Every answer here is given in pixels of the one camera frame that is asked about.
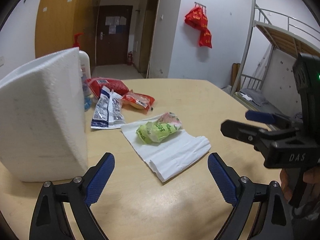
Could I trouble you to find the green pink tissue pack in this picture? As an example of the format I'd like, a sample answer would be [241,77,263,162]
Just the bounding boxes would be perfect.
[136,112,182,144]

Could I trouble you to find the wooden wardrobe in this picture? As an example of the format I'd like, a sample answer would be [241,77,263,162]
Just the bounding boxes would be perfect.
[35,0,100,70]

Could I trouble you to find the white foam box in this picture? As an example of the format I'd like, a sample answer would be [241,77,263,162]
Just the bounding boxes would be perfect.
[1,48,88,182]

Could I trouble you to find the red hanging bags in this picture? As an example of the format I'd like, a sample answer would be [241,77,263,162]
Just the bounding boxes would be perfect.
[184,2,212,49]

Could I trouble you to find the white paper napkin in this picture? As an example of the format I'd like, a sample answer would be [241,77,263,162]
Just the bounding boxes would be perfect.
[121,115,211,183]

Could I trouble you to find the white red pump bottle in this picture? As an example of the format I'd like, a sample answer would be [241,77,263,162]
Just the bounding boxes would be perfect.
[73,33,92,111]

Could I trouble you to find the person's right hand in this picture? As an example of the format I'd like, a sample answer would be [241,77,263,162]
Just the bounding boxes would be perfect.
[279,163,320,202]

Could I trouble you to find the large red snack bag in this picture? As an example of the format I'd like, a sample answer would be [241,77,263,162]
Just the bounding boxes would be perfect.
[87,77,130,99]

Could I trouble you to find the blue white foil packet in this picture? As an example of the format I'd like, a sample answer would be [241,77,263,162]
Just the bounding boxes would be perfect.
[91,86,125,130]

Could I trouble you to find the dark brown entrance door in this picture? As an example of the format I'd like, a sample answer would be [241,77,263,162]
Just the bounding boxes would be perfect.
[96,5,133,66]

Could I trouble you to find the red fire extinguisher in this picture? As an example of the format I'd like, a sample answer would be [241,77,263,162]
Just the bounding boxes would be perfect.
[127,51,133,66]

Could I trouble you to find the small red snack packet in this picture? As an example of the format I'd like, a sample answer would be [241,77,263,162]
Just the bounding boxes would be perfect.
[121,91,155,111]

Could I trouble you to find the metal bunk bed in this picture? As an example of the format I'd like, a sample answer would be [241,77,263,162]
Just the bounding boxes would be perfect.
[229,0,319,117]

